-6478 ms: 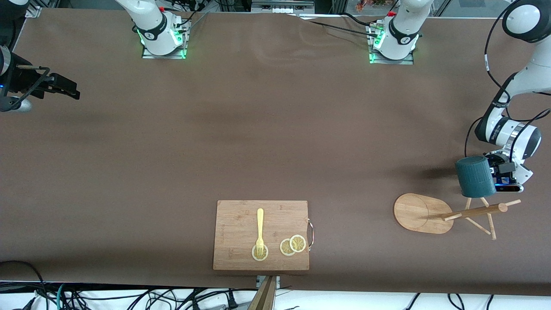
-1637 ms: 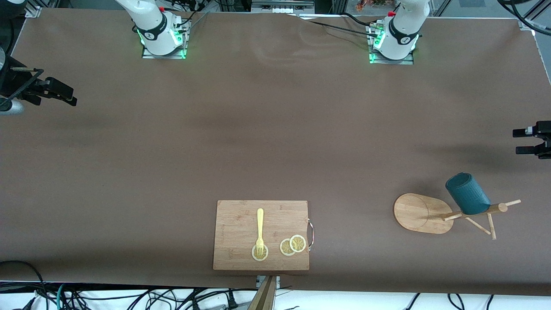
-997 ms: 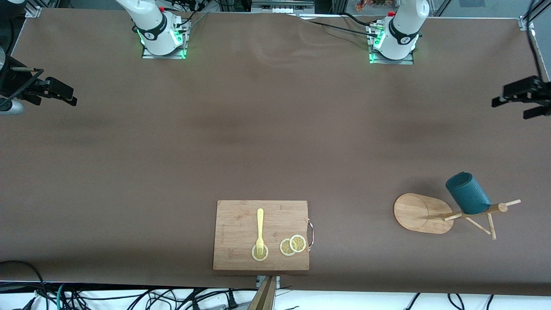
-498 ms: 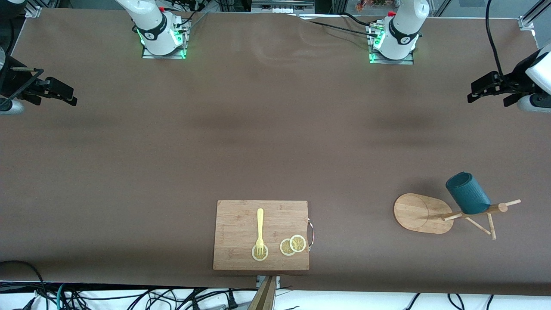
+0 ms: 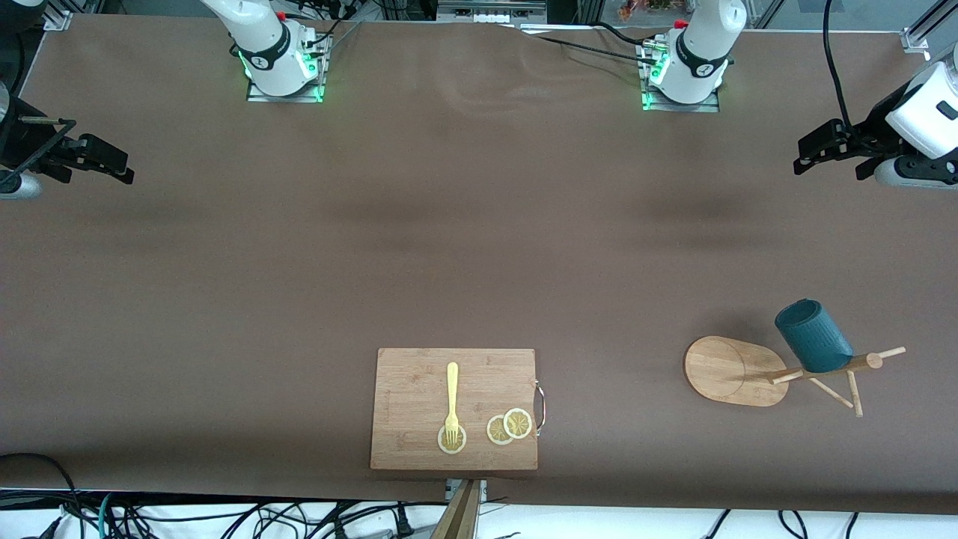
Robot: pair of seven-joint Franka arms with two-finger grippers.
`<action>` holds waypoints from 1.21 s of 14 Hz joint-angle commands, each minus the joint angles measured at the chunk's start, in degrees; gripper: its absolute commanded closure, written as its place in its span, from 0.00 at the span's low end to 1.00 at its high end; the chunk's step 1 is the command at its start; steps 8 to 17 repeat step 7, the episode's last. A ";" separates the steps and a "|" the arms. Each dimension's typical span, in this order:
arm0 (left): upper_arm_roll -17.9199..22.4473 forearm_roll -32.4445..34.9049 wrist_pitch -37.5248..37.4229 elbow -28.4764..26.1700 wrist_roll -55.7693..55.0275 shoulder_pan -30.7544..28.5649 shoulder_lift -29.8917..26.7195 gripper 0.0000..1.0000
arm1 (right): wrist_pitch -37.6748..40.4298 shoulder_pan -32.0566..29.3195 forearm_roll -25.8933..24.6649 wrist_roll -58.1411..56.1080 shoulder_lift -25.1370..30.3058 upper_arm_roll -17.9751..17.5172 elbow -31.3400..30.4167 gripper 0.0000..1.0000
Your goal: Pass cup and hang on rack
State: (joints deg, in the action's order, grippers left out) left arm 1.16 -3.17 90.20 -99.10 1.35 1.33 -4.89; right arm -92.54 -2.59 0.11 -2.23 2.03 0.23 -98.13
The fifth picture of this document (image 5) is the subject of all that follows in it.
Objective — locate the teal cup with yellow inside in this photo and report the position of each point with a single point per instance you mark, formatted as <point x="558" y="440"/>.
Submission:
<point x="812" y="337"/>

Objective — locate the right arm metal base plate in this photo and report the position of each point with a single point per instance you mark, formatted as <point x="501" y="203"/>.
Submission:
<point x="284" y="97"/>

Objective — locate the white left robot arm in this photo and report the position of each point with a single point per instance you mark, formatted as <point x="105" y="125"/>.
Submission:
<point x="703" y="45"/>

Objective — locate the yellow plastic fork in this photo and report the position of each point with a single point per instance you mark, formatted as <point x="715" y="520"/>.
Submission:
<point x="452" y="389"/>

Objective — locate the lemon slice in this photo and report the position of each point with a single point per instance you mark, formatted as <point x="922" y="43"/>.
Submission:
<point x="518" y="423"/>
<point x="443" y="447"/>
<point x="494" y="433"/>

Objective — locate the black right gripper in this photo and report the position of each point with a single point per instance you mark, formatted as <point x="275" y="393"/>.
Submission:
<point x="22" y="142"/>

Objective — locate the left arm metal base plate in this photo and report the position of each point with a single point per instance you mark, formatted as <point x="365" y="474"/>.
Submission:
<point x="681" y="107"/>

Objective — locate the metal table bracket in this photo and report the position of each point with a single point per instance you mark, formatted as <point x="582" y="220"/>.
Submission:
<point x="483" y="490"/>

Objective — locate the orange flowers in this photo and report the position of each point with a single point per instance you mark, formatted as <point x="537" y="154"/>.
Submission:
<point x="647" y="7"/>

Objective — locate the grey power strip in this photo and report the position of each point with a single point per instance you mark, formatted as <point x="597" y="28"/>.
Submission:
<point x="490" y="9"/>

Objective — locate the wooden stand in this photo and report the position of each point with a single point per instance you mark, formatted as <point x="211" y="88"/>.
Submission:
<point x="458" y="520"/>

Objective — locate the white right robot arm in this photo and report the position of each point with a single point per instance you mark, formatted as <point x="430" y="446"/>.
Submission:
<point x="262" y="45"/>

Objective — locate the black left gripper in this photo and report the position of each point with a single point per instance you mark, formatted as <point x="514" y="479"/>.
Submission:
<point x="873" y="132"/>

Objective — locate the wooden cup rack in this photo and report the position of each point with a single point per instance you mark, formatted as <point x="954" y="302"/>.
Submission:
<point x="726" y="370"/>

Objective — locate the metal corner bracket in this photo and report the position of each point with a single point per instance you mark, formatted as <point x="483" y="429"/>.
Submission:
<point x="914" y="39"/>
<point x="58" y="21"/>

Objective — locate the bamboo cutting board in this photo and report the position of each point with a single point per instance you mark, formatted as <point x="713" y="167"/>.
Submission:
<point x="404" y="404"/>

